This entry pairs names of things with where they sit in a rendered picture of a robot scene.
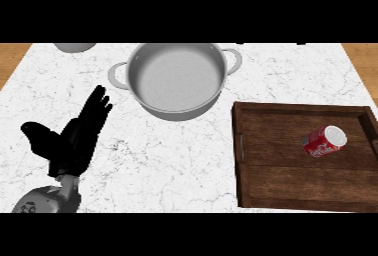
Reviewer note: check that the silver metal pot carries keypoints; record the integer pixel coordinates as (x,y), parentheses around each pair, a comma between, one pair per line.
(177,78)

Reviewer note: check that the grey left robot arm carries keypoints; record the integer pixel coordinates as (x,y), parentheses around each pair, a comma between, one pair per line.
(45,198)

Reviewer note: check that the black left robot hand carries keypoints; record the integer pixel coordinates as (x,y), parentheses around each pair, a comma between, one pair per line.
(78,140)

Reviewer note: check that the red soda can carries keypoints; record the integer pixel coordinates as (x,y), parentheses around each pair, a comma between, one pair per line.
(323,141)

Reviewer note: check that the grey round bowl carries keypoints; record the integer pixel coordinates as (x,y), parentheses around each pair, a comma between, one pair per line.
(73,47)

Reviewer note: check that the brown wooden tray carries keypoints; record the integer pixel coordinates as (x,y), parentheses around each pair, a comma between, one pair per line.
(295,166)

